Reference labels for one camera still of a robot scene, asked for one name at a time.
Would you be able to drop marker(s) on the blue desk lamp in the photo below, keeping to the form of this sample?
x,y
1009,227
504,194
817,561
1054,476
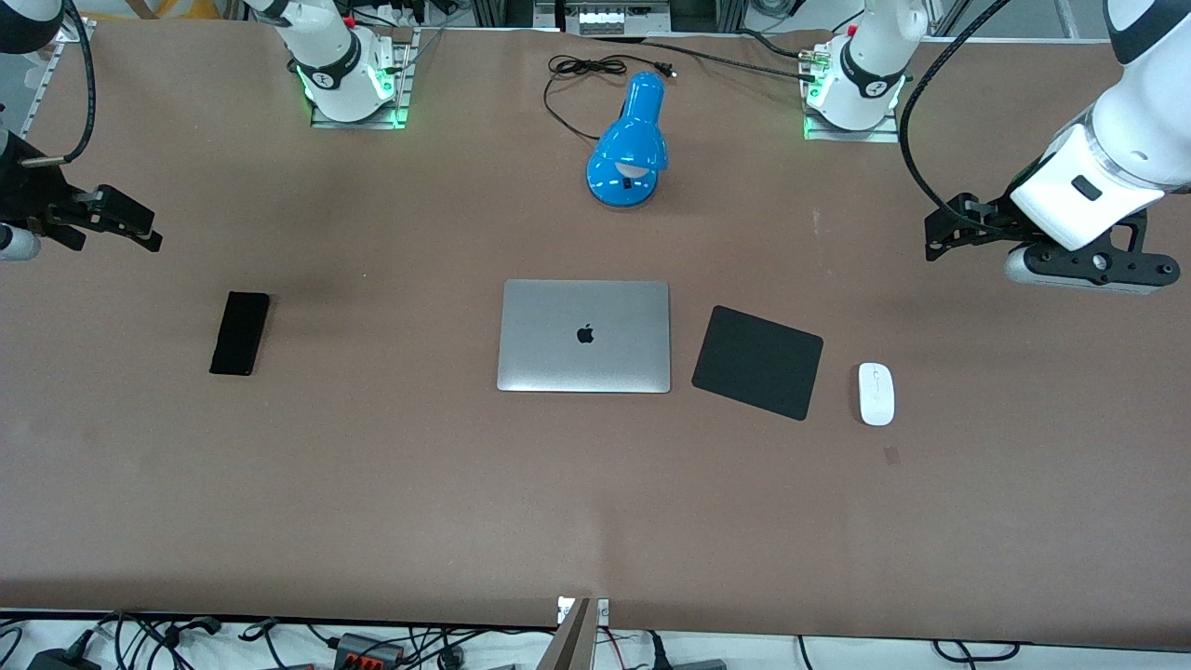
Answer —
x,y
628,154

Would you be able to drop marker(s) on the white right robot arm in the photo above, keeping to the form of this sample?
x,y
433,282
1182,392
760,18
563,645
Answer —
x,y
335,56

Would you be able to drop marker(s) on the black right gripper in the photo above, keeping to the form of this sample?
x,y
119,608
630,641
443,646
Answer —
x,y
35,198

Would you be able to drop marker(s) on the camera stand post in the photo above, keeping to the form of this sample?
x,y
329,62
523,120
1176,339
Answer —
x,y
577,642

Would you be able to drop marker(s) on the black mouse pad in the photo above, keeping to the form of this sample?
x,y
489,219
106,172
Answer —
x,y
758,363

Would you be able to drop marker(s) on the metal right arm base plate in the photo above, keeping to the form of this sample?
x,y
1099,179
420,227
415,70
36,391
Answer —
x,y
326,122

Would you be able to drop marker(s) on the white computer mouse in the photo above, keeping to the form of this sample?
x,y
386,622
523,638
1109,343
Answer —
x,y
876,395

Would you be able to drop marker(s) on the silver metal plate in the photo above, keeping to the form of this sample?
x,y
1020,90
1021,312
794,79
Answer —
x,y
583,358

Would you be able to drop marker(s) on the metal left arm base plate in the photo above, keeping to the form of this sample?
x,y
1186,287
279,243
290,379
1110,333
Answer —
x,y
837,136

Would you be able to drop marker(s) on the black power adapter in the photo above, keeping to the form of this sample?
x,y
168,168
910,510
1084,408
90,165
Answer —
x,y
60,659

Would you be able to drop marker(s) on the aluminium profile rail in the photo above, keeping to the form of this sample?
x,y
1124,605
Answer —
x,y
42,84

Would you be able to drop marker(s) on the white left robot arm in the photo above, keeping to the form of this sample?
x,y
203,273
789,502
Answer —
x,y
1144,121

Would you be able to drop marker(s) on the grey connector box orange levers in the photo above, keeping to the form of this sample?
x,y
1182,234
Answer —
x,y
368,649

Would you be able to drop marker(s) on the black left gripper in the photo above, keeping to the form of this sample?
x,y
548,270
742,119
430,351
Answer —
x,y
992,221

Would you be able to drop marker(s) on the black smartphone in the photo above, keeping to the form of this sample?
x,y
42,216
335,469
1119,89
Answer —
x,y
240,333

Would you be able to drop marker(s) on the aluminium frame with power strip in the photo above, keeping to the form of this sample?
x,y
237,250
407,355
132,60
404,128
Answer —
x,y
609,17

